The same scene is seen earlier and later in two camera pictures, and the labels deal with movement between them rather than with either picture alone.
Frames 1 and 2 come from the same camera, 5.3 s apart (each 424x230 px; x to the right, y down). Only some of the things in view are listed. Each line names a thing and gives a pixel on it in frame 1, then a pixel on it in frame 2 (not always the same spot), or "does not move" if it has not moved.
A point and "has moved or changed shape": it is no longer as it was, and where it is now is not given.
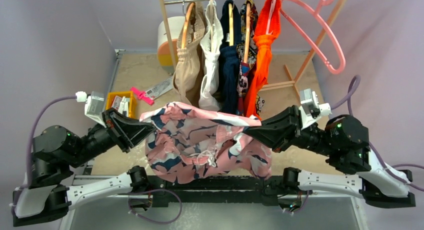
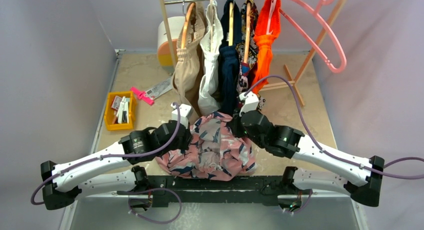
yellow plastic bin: [128, 94] does not move
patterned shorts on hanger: [246, 72] does not move
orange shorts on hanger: [267, 13] does not move
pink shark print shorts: [189, 142] has moved or changed shape
